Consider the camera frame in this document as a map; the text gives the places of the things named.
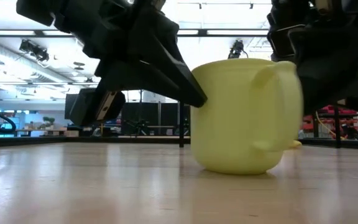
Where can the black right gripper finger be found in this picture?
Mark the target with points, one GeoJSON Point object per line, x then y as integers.
{"type": "Point", "coordinates": [325, 68]}

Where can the pale yellow mug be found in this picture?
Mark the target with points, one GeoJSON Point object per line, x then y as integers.
{"type": "Point", "coordinates": [228, 124]}

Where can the black partition panel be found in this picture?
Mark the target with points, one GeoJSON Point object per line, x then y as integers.
{"type": "Point", "coordinates": [154, 118]}

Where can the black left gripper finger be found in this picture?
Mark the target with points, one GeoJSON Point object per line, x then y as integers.
{"type": "Point", "coordinates": [135, 76]}
{"type": "Point", "coordinates": [163, 49]}

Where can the potted green plant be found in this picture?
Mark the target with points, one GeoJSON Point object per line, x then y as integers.
{"type": "Point", "coordinates": [48, 121]}

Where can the black ceiling-mounted device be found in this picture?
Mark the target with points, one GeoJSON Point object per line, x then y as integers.
{"type": "Point", "coordinates": [34, 49]}

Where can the black overhead camera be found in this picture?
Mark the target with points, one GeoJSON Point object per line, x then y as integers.
{"type": "Point", "coordinates": [236, 48]}

